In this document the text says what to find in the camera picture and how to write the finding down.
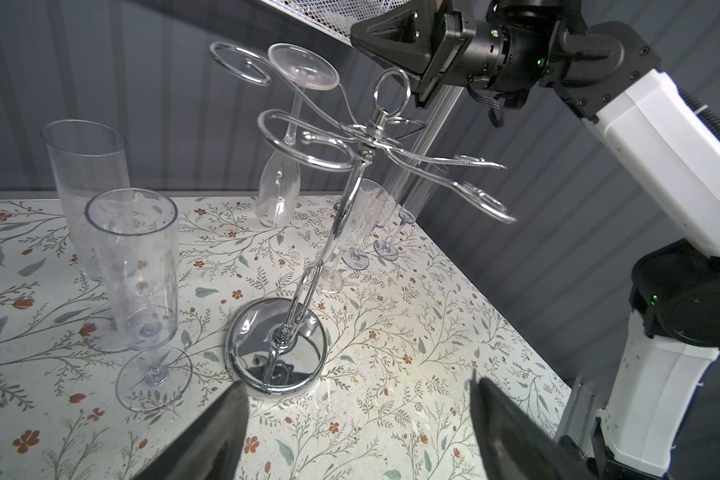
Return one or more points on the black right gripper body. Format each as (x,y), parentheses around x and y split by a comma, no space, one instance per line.
(465,52)

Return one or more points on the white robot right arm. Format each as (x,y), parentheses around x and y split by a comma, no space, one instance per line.
(629,197)

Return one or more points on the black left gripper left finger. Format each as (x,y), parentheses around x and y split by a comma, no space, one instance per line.
(211,447)

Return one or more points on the chrome wine glass rack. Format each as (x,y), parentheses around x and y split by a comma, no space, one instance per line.
(278,345)

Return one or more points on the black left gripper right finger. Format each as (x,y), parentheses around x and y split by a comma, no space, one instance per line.
(510,444)

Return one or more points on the white wire mesh basket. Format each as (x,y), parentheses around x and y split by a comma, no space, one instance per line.
(333,17)

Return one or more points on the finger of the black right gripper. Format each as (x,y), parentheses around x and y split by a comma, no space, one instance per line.
(401,37)

